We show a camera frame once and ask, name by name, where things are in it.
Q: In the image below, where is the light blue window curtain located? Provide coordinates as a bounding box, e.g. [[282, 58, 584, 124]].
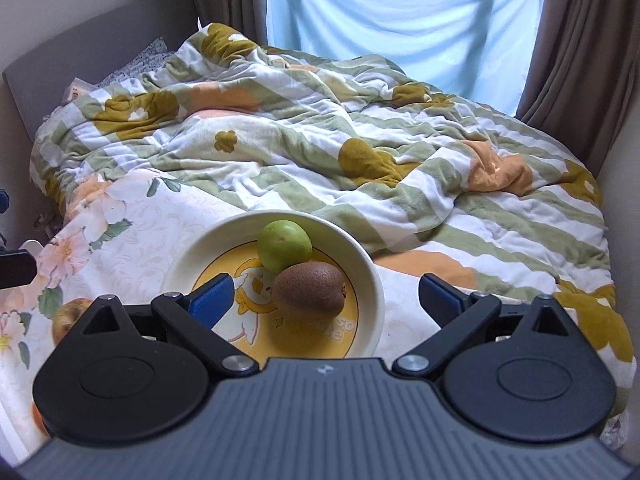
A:
[[267, 0, 544, 115]]

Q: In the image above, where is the brown right drape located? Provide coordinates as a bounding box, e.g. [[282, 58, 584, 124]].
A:
[[516, 0, 639, 174]]

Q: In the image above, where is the small box on bed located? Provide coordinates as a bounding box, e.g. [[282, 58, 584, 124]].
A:
[[61, 78, 98, 105]]

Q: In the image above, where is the large yellow apple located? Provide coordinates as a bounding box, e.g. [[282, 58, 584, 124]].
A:
[[51, 298, 91, 346]]

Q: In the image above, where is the brown kiwi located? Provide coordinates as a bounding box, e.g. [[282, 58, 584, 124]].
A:
[[271, 261, 346, 321]]

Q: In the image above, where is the patterned grey pillow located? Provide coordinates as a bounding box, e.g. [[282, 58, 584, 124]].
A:
[[96, 37, 174, 88]]

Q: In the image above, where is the grey bed headboard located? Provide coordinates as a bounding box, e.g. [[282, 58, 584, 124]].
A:
[[3, 0, 198, 139]]

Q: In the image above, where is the cream duck-print bowl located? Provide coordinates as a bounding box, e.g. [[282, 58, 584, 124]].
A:
[[163, 210, 385, 363]]

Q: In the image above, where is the green apple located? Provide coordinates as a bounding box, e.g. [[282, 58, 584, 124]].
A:
[[257, 220, 312, 273]]

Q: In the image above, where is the striped floral quilt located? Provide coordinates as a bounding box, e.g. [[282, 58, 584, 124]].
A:
[[28, 22, 637, 418]]

